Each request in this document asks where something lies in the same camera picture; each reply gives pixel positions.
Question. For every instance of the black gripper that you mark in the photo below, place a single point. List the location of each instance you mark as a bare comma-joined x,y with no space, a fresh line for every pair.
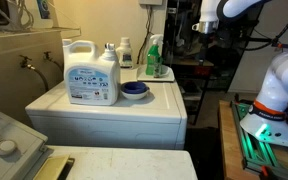
205,41

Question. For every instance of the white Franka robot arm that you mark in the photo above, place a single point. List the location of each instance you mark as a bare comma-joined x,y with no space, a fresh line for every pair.
280,86

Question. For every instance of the white washing machine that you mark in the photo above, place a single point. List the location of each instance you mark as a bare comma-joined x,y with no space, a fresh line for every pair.
117,123

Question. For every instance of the black storage rack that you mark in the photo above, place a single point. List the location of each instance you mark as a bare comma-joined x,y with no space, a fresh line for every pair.
190,70

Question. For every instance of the green spray bottle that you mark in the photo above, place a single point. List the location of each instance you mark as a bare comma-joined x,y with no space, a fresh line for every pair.
153,60

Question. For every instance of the white square tray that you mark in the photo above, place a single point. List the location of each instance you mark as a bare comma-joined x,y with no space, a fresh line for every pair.
144,77

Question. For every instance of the small white detergent bottle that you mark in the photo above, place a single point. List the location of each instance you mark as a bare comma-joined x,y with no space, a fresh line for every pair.
124,53

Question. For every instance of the white bowl blue inside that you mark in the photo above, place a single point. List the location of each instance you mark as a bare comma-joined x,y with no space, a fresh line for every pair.
134,94

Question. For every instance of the large white detergent jug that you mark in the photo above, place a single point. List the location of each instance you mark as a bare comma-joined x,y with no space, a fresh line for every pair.
90,80

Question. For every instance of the white dryer with panel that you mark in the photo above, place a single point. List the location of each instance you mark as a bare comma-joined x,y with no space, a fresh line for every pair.
124,165

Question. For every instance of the white bottle blue label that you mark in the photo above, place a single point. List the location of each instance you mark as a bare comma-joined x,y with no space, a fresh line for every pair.
44,8

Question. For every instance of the gold dryer lint lid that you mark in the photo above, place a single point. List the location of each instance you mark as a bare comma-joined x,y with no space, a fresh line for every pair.
52,168

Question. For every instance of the round white dryer knob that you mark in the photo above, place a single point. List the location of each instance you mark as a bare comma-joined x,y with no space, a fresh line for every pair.
5,147

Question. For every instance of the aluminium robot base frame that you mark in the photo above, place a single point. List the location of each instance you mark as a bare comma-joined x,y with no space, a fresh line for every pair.
254,150

